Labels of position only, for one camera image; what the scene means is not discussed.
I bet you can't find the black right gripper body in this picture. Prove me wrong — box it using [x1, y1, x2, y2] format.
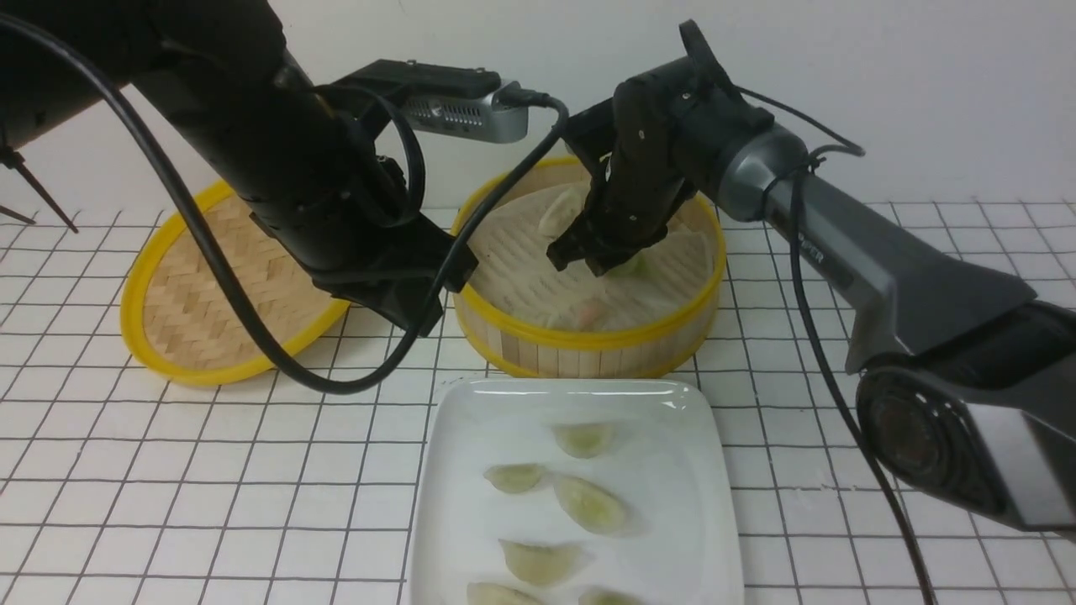
[560, 59, 694, 245]

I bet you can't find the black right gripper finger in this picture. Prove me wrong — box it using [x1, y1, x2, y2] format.
[546, 221, 599, 271]
[587, 236, 665, 276]

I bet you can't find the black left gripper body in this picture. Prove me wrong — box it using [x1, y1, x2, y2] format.
[250, 160, 479, 337]

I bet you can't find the green dumpling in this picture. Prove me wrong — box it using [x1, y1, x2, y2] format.
[605, 251, 646, 279]

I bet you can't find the pink dumpling front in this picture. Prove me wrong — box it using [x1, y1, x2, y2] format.
[570, 299, 609, 332]

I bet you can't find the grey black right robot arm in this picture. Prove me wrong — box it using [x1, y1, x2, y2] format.
[548, 22, 1075, 539]

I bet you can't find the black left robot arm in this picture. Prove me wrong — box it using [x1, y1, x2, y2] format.
[3, 1, 452, 334]

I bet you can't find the green dumpling plate top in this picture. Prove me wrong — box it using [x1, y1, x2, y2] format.
[551, 422, 620, 460]

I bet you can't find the green dumpling plate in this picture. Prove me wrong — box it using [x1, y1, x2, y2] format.
[482, 464, 550, 495]
[498, 539, 594, 588]
[552, 475, 631, 536]
[578, 587, 643, 605]
[551, 422, 620, 460]
[467, 581, 546, 605]

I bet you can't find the white rectangular plate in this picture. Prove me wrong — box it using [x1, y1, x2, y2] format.
[408, 379, 744, 604]

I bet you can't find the green dumpling plate middle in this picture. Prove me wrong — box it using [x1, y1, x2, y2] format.
[552, 475, 631, 536]

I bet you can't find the green dumpling plate lower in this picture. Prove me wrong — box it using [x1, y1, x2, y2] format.
[498, 539, 594, 588]

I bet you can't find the green dumpling plate bottom right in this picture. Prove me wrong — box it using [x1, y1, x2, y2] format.
[578, 587, 643, 605]

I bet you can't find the green dumpling plate bottom left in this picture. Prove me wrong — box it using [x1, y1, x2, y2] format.
[467, 581, 546, 605]

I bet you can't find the pale white dumpling left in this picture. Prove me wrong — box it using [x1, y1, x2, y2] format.
[537, 183, 587, 239]

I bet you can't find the white steamer liner paper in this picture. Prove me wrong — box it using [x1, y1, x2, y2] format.
[468, 182, 716, 332]

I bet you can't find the yellow rimmed bamboo steamer basket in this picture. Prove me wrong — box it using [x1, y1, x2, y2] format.
[453, 157, 726, 378]

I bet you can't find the yellow rimmed bamboo steamer lid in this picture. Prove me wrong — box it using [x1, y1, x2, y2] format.
[121, 182, 349, 386]

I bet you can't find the black cable left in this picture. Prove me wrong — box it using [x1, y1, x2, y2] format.
[0, 12, 570, 396]

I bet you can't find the black cable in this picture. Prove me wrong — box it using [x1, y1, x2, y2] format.
[731, 84, 938, 605]
[0, 12, 570, 396]

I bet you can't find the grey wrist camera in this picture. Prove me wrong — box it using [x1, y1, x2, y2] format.
[324, 59, 528, 145]

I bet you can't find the black cable right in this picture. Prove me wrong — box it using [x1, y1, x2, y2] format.
[731, 84, 938, 605]

